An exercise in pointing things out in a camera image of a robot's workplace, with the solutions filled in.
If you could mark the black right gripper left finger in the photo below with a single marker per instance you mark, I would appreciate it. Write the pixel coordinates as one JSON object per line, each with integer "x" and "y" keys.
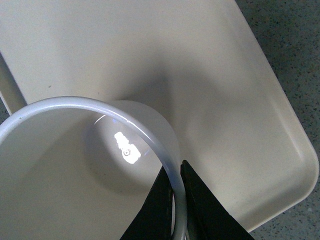
{"x": 154, "y": 219}

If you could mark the cream rectangular tray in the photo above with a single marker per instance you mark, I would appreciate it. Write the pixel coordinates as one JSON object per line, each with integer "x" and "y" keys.
{"x": 195, "y": 61}

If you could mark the white mug black handle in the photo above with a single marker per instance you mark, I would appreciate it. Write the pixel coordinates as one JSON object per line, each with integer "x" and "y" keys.
{"x": 75, "y": 168}

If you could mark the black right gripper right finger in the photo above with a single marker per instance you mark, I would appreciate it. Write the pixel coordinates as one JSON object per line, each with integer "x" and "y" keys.
{"x": 207, "y": 219}

